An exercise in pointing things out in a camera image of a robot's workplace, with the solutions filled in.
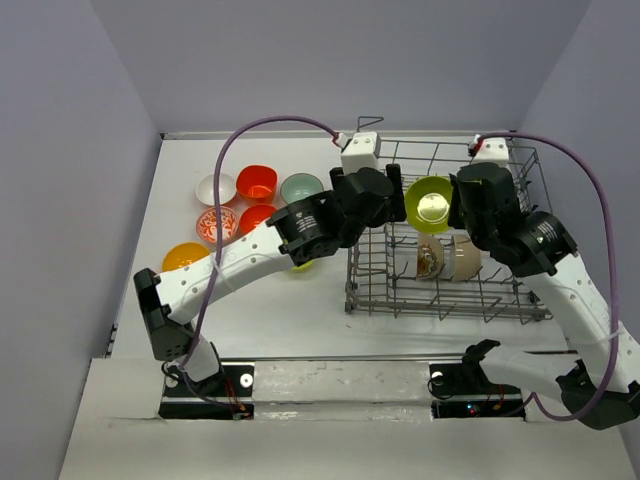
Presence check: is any small white bowl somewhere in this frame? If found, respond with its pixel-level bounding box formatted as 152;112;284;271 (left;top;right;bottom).
196;173;237;207

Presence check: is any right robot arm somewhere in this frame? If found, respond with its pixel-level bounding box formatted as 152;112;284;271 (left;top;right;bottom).
448;162;639;430

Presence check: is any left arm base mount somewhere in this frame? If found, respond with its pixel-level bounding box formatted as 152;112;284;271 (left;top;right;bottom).
158;362;255;421

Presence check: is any grey wire dish rack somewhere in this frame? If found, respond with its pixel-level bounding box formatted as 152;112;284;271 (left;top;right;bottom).
345;134;552;325

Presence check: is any pale green ceramic bowl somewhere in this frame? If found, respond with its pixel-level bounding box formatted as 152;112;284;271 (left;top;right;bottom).
280;173;324;204

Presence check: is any beige painted ceramic bowl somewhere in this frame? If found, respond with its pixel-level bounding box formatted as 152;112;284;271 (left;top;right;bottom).
416;233;444;280

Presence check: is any orange square bowl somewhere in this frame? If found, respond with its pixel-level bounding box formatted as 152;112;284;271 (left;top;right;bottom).
236;165;278;203

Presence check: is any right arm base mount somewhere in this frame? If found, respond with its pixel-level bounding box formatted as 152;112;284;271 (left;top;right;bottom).
426;340;526;420

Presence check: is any red white patterned bowl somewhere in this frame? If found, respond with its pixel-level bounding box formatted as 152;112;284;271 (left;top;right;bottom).
196;206;239;245

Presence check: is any orange round bowl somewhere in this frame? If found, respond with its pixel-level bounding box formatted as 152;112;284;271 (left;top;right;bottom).
239;204;277;235

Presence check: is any yellow bowl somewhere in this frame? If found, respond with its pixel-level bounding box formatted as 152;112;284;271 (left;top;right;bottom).
162;242;210;272

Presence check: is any lime green bowl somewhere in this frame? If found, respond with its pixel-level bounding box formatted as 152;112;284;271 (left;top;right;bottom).
404;176;453;235
291;260;314;273

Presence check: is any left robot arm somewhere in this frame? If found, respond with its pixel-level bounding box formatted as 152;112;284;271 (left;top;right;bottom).
133;164;406;395

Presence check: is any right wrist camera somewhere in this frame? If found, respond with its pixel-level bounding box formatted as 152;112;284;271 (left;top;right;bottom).
468;134;509;168

